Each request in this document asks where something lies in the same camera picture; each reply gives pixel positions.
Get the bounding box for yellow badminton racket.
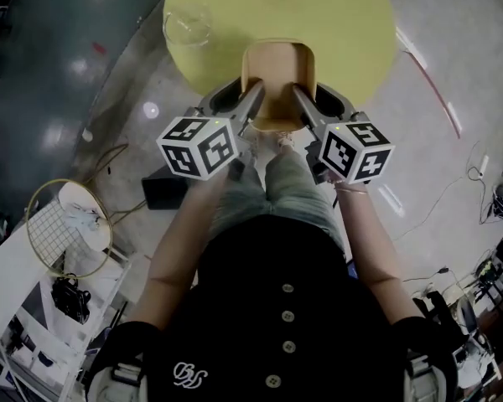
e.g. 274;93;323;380
25;178;114;279

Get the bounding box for white shelf rack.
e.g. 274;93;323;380
0;214;133;402

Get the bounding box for black chair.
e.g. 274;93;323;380
411;289;467;351

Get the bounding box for white cable with plug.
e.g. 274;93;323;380
392;141;492;242

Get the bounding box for person's shoe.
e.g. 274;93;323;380
276;129;297;152
244;129;263;159

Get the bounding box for round white stool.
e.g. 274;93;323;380
57;181;113;252

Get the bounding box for tan plastic container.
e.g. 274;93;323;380
240;37;318;133

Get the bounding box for red and white floor strip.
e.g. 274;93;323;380
395;26;463;139

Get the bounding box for black bag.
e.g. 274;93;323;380
49;275;92;325

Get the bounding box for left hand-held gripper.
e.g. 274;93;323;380
155;76;266;183

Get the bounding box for person's light jeans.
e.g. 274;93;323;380
209;142;347;255

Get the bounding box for person's left forearm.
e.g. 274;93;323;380
130;168;232;335

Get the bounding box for person's right shoe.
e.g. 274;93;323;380
276;129;297;152

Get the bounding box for round yellow table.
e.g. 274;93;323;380
162;0;397;109

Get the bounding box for person's left shoe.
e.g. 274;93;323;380
244;129;263;159

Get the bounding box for clear glass bowl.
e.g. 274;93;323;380
163;8;215;49

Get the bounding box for yellow cable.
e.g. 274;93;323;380
82;142;148;228

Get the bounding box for thin wrist bracelet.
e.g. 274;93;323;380
334;184;369;196

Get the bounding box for white shoulder strap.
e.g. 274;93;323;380
87;351;150;402
403;348;436;402

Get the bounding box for person's right forearm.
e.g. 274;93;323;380
331;181;425;322

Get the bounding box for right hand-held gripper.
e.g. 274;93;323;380
292;82;396;186

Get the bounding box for person's black buttoned shirt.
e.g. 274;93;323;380
85;214;460;402

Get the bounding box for black box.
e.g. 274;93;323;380
141;173;192;211

